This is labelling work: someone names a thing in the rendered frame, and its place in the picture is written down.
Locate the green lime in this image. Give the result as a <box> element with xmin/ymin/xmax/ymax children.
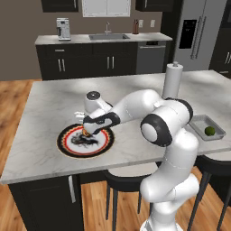
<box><xmin>204</xmin><ymin>125</ymin><xmax>217</xmax><ymax>136</ymax></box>

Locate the black tall cupboard run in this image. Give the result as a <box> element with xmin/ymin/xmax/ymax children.
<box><xmin>208</xmin><ymin>0</ymin><xmax>231</xmax><ymax>79</ymax></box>

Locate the black island cupboard door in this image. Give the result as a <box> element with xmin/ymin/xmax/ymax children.
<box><xmin>8</xmin><ymin>174</ymin><xmax>86</xmax><ymax>231</ymax></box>

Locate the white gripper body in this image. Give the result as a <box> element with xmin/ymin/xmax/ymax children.
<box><xmin>74</xmin><ymin>111</ymin><xmax>88</xmax><ymax>122</ymax></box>

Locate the brown knife block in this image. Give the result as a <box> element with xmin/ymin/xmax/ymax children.
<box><xmin>132</xmin><ymin>19</ymin><xmax>140</xmax><ymax>35</ymax></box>

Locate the white coffee machine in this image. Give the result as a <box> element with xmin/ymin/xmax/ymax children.
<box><xmin>56</xmin><ymin>17</ymin><xmax>72</xmax><ymax>42</ymax></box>

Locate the black lower cupboard run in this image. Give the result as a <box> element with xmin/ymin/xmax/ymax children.
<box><xmin>35</xmin><ymin>42</ymin><xmax>139</xmax><ymax>81</ymax></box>

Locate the white paper towel roll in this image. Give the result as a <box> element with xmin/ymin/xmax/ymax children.
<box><xmin>162</xmin><ymin>60</ymin><xmax>184</xmax><ymax>100</ymax></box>

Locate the grey fridge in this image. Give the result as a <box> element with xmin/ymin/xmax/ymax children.
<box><xmin>173</xmin><ymin>0</ymin><xmax>228</xmax><ymax>72</ymax></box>

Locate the silver cupboard handle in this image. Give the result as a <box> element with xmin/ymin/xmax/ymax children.
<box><xmin>68</xmin><ymin>175</ymin><xmax>77</xmax><ymax>204</ymax></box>

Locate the steel sink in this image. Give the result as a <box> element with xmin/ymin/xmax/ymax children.
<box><xmin>88</xmin><ymin>32</ymin><xmax>131</xmax><ymax>42</ymax></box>

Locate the silver tap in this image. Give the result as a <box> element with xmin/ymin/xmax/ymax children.
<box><xmin>104</xmin><ymin>21</ymin><xmax>112</xmax><ymax>35</ymax></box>

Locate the black stool with pale seat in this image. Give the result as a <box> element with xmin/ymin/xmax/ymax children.
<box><xmin>103</xmin><ymin>162</ymin><xmax>163</xmax><ymax>231</ymax></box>
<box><xmin>187</xmin><ymin>150</ymin><xmax>231</xmax><ymax>231</ymax></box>

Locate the white window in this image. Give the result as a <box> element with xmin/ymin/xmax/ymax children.
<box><xmin>81</xmin><ymin>0</ymin><xmax>132</xmax><ymax>18</ymax></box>

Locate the grey dishwasher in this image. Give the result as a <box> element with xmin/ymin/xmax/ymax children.
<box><xmin>135</xmin><ymin>41</ymin><xmax>167</xmax><ymax>75</ymax></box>

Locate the grey tupperware container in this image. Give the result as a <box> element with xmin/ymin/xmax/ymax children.
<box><xmin>188</xmin><ymin>114</ymin><xmax>227</xmax><ymax>142</ymax></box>

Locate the black wall cupboard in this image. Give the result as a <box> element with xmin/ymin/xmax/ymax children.
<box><xmin>134</xmin><ymin>0</ymin><xmax>175</xmax><ymax>13</ymax></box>
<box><xmin>41</xmin><ymin>0</ymin><xmax>80</xmax><ymax>14</ymax></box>

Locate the round patterned large plate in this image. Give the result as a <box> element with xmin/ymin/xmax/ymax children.
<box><xmin>56</xmin><ymin>123</ymin><xmax>116</xmax><ymax>160</ymax></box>

